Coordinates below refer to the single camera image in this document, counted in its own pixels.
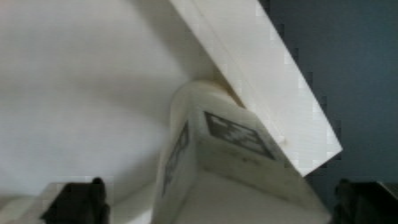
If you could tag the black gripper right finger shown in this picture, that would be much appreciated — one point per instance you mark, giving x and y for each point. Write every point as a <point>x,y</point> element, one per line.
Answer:
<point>367,203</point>

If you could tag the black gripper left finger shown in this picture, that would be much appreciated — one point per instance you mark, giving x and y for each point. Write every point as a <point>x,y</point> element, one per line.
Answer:
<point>79,206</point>

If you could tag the white leg with tag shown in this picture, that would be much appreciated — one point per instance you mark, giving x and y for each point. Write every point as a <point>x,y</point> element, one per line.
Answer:
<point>228,181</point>

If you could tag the white square tabletop tray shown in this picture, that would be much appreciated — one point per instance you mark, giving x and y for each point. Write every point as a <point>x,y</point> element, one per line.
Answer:
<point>98,57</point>

